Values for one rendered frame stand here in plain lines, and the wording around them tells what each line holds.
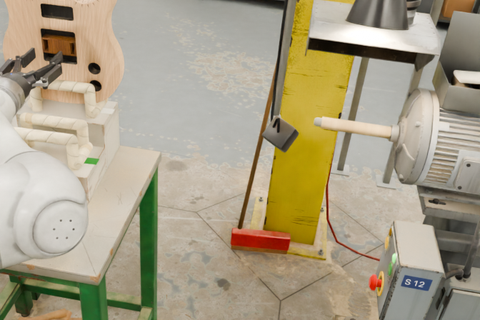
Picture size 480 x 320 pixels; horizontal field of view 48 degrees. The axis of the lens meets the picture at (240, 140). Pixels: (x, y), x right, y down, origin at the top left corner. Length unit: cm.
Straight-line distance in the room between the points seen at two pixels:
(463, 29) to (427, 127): 26
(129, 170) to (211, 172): 162
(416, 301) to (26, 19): 126
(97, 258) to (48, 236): 77
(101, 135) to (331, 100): 111
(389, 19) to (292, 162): 148
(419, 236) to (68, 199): 89
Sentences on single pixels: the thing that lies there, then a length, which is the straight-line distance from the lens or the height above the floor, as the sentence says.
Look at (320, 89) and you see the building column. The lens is 236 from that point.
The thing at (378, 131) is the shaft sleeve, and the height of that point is 126.
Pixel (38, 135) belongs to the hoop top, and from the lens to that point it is 158.
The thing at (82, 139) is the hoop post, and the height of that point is 108.
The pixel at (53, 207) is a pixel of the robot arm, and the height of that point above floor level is 152.
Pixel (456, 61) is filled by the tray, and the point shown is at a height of 144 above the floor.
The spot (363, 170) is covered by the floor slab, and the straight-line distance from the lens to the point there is 357.
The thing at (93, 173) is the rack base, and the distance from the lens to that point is 162.
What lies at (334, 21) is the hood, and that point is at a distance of 133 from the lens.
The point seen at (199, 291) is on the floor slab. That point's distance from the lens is 261.
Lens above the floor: 195
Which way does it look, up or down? 32 degrees down
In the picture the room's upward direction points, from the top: 6 degrees clockwise
